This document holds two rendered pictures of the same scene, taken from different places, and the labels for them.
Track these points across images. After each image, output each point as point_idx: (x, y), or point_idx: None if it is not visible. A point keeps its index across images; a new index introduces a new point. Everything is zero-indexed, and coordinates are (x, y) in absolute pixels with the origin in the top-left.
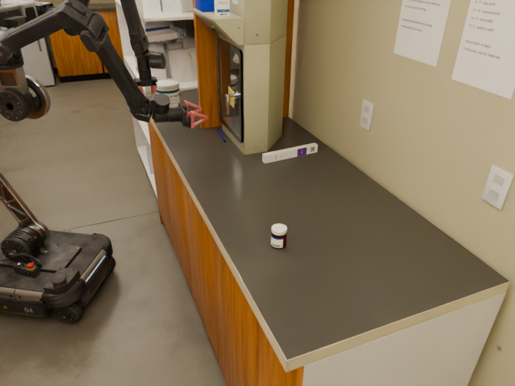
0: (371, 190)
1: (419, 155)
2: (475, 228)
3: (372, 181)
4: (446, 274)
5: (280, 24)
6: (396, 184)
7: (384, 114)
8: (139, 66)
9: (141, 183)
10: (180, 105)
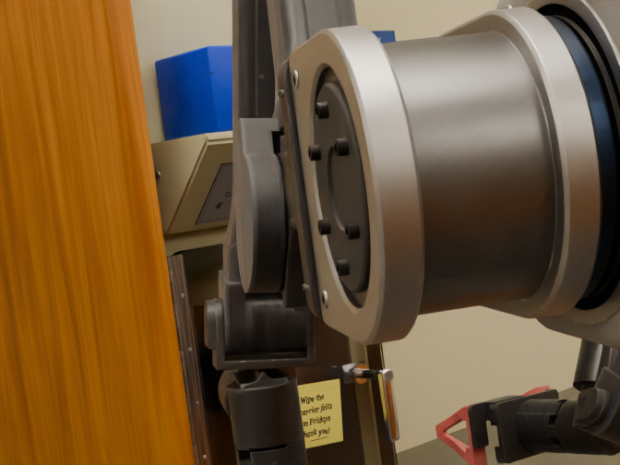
0: (446, 447)
1: (436, 334)
2: (535, 365)
3: (403, 452)
4: None
5: None
6: (418, 425)
7: None
8: (301, 424)
9: None
10: (518, 398)
